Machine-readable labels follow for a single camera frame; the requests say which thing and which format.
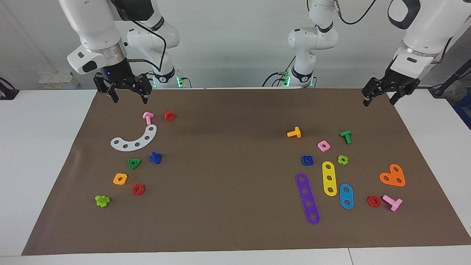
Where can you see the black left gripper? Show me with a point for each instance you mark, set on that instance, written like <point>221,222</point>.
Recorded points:
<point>395,81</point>

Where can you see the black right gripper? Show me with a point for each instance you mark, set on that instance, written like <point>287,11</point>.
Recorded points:
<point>117,73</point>

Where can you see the blue plastic screw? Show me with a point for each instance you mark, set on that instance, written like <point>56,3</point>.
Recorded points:
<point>155,158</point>

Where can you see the blue square plastic nut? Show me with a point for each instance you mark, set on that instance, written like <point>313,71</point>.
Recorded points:
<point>303,163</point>

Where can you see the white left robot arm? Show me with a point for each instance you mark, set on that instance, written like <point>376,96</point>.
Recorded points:
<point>423,22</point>

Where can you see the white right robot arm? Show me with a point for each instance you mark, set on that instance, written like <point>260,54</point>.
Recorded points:
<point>92,22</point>

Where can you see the pink plastic screw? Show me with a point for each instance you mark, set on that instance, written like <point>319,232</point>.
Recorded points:
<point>148,117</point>
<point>394,203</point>

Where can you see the red plastic screw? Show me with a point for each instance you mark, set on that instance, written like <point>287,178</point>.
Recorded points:
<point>169,116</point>

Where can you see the dark green plastic screw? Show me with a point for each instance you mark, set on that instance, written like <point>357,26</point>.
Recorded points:
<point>346,136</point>

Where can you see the green triangle plastic nut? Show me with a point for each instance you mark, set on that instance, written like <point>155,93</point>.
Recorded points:
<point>137,162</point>

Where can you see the lime green cross nut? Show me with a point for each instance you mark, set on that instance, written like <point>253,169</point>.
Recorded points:
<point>346,161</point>

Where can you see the pink square plastic nut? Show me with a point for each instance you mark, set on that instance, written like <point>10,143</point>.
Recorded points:
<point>328,148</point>

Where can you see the orange square plastic nut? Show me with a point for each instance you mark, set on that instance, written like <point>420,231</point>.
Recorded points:
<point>115,181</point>

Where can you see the orange plastic screw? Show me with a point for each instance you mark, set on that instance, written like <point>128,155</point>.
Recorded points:
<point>295,133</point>

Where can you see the red hexagon plastic nut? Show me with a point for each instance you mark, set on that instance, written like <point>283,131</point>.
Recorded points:
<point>379,203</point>
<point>142,191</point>

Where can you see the lime green plastic screw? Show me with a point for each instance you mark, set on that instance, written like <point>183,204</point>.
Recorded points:
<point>102,201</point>

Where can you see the black stand pole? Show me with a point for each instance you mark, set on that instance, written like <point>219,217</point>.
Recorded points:
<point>450,79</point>

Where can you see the white curved five-hole plate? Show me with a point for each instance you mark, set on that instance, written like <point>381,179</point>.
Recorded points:
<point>131,145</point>

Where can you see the white power strip box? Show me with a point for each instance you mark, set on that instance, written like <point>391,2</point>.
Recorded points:
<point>59,79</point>

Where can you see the blue crate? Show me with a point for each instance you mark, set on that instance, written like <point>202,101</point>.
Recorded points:
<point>465,110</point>

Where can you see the orange angled three-hole plate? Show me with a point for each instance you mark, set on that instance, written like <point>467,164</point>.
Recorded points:
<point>392,177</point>

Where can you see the yellow three-hole plate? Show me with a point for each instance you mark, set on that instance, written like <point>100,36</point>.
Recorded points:
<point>329,173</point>

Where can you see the black clamp device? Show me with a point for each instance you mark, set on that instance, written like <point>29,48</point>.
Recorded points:
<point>7,94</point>

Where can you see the blue two-hole plate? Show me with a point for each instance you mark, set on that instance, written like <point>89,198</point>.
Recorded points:
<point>346,196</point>

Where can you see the purple four-hole plate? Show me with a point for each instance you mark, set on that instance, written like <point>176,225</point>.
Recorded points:
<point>307,197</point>

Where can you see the brown table mat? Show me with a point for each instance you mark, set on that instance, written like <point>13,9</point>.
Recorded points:
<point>235,184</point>

